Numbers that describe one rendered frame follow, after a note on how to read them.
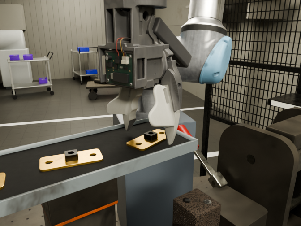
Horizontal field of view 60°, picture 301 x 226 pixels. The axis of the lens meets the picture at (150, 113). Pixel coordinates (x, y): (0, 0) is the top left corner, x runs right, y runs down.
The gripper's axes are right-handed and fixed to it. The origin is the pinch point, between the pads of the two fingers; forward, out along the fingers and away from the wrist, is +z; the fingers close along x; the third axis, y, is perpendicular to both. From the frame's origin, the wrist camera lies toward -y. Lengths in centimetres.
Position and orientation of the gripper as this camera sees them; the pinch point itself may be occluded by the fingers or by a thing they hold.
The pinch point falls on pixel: (150, 130)
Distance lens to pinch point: 43.3
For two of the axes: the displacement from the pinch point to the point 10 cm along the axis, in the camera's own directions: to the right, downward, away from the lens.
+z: 0.0, 9.5, 3.0
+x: 7.6, 2.0, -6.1
